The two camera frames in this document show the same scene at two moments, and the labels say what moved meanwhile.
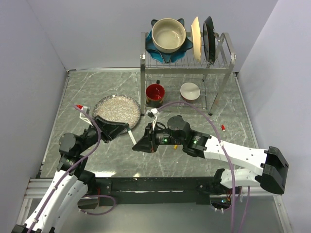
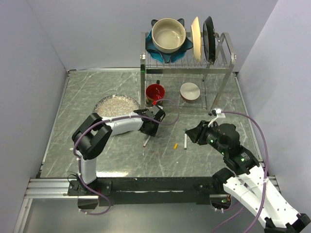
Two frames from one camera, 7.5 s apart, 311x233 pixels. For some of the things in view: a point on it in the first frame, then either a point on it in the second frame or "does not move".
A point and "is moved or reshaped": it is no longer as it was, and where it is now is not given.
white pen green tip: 131,136 is moved or reshaped
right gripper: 147,142 to 193,133
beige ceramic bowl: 168,35 does not move
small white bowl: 189,91 does not move
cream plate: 196,33 does not move
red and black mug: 154,94 does not move
